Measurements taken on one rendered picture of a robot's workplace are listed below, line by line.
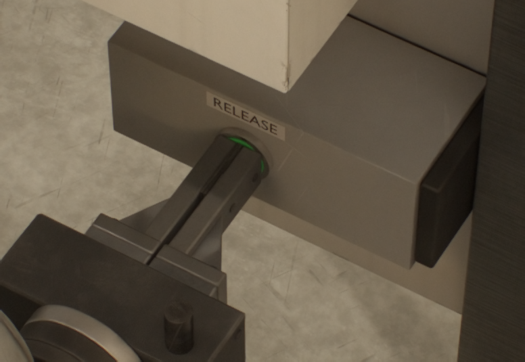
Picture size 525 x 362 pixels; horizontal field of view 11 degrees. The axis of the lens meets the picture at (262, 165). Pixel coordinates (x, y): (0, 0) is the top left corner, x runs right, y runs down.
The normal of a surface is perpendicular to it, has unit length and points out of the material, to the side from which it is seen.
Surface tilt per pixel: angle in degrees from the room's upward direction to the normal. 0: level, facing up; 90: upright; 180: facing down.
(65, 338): 4
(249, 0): 90
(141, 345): 0
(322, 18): 90
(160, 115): 90
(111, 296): 0
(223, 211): 90
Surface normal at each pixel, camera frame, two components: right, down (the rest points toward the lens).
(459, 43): -0.51, 0.68
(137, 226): 0.00, -0.61
